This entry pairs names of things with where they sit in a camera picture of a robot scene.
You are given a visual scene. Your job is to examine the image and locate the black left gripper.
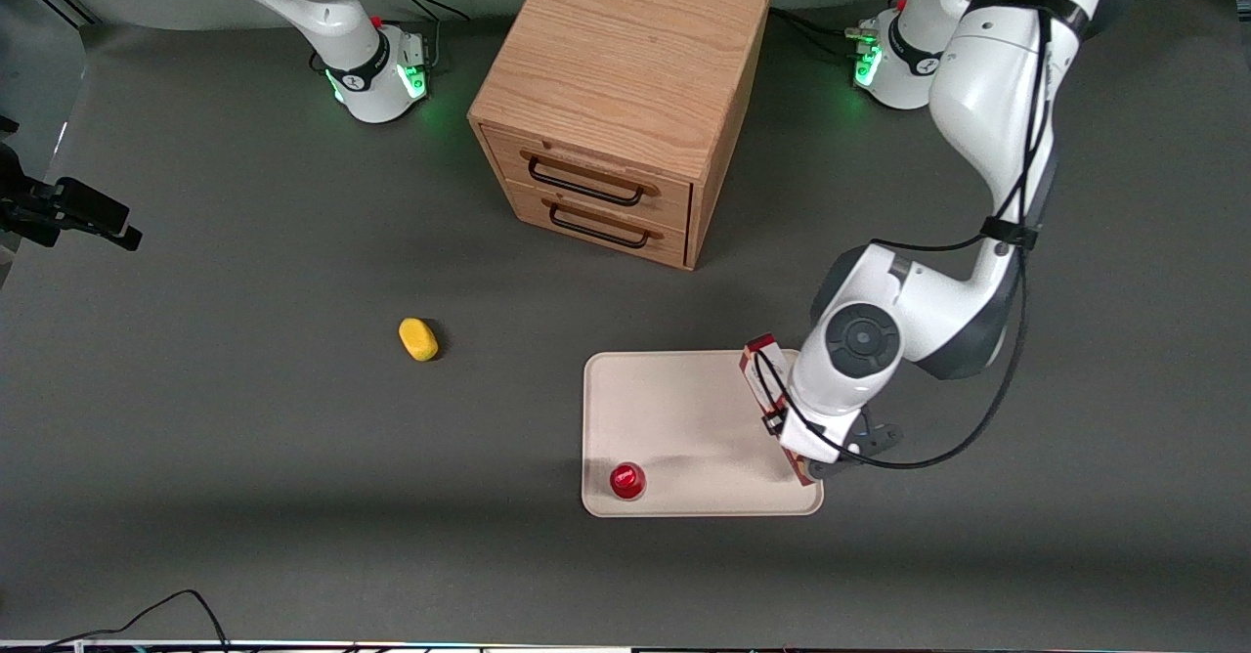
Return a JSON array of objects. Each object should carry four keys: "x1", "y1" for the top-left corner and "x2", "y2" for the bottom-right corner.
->
[{"x1": 805, "y1": 409, "x2": 903, "y2": 484}]

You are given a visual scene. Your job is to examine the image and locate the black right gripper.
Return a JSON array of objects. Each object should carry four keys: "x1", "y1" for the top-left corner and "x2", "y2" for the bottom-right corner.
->
[{"x1": 0, "y1": 143, "x2": 144, "y2": 252}]

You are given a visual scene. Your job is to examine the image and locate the red cookie box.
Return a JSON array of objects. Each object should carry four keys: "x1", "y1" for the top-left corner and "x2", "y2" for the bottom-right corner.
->
[{"x1": 739, "y1": 333, "x2": 818, "y2": 488}]

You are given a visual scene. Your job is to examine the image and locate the beige rectangular tray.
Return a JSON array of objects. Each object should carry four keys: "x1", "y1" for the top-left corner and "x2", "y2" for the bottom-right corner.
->
[{"x1": 582, "y1": 349, "x2": 825, "y2": 518}]

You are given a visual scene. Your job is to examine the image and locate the wooden drawer front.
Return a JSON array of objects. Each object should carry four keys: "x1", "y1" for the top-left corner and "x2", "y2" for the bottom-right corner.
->
[
  {"x1": 481, "y1": 125, "x2": 693, "y2": 232},
  {"x1": 505, "y1": 180, "x2": 689, "y2": 269}
]

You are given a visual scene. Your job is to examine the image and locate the yellow sponge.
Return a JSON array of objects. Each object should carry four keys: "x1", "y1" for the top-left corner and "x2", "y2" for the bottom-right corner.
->
[{"x1": 399, "y1": 318, "x2": 441, "y2": 363}]

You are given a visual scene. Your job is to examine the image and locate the wooden two-drawer cabinet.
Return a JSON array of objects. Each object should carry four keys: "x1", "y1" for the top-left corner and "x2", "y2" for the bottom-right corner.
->
[{"x1": 467, "y1": 0, "x2": 774, "y2": 272}]

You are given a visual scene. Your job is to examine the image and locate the black metal drawer handle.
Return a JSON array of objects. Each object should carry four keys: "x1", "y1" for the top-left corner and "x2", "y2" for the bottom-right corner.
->
[
  {"x1": 541, "y1": 198, "x2": 664, "y2": 249},
  {"x1": 520, "y1": 150, "x2": 660, "y2": 208}
]

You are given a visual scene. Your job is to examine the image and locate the black right arm base cable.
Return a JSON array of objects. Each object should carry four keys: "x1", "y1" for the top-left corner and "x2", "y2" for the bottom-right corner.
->
[{"x1": 311, "y1": 0, "x2": 472, "y2": 75}]

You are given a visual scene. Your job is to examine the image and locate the black arm base cable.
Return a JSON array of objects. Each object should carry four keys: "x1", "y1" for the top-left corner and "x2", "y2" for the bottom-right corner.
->
[
  {"x1": 311, "y1": 0, "x2": 472, "y2": 75},
  {"x1": 770, "y1": 0, "x2": 915, "y2": 64}
]

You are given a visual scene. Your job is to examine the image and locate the black loose table cable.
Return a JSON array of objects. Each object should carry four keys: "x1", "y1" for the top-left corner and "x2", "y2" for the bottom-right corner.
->
[{"x1": 37, "y1": 589, "x2": 232, "y2": 653}]

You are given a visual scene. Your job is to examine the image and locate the black left arm base cable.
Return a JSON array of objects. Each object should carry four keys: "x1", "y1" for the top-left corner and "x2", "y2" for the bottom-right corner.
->
[{"x1": 770, "y1": 0, "x2": 915, "y2": 64}]

